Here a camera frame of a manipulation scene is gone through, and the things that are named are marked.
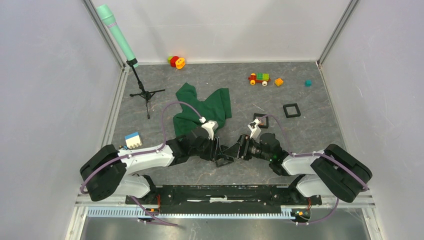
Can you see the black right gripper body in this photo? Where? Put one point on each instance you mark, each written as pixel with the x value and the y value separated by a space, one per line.
pixel 250 148

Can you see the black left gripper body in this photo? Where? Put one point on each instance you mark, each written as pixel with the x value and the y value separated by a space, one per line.
pixel 208 150

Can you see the black display frame box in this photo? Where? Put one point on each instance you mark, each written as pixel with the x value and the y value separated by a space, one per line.
pixel 264 120

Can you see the green fabric garment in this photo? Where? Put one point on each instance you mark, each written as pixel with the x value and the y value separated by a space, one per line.
pixel 216 107

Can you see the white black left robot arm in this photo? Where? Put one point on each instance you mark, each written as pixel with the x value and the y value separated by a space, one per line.
pixel 112 171

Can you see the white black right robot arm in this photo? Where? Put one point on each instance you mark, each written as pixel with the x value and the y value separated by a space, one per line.
pixel 331 171

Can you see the colourful toy brick car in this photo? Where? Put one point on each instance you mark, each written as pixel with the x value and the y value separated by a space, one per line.
pixel 259 79

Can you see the orange toy brick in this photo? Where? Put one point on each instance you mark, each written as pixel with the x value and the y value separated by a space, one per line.
pixel 279 82

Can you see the blue white toy brick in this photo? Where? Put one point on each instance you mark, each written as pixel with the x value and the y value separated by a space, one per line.
pixel 133 140

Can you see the black tripod microphone stand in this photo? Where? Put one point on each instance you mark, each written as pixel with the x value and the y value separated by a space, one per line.
pixel 146 95

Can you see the teal small cube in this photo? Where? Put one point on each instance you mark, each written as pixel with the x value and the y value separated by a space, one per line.
pixel 308 83

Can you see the red orange green toy blocks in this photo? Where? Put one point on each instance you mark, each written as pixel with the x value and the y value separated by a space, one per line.
pixel 176 62

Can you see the mint green microphone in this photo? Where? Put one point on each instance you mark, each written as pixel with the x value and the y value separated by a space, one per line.
pixel 109 20

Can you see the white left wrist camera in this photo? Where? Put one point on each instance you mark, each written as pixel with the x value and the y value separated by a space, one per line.
pixel 210 126

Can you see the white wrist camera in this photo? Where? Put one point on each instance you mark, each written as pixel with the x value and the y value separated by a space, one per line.
pixel 254 128
pixel 210 126

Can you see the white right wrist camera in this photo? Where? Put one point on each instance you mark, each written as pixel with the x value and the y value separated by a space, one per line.
pixel 254 128

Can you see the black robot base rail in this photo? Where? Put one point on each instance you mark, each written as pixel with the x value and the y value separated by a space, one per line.
pixel 226 199

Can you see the black square frame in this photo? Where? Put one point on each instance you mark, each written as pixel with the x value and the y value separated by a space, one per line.
pixel 291 110

